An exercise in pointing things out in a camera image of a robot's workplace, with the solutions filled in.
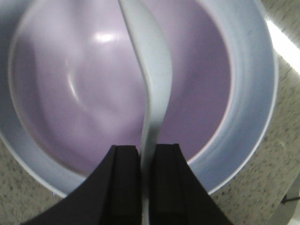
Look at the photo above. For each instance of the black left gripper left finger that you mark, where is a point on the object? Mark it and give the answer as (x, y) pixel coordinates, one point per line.
(111, 195)

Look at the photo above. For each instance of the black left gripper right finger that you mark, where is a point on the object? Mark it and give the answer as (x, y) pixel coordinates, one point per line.
(176, 195)

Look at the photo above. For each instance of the purple plastic bowl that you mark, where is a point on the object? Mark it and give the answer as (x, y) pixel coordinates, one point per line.
(79, 89)

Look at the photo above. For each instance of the light blue plastic spoon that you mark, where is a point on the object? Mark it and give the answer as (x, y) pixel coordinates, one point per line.
(154, 59)

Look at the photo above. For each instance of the light blue plastic plate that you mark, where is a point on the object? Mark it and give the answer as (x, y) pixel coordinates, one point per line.
(253, 89)

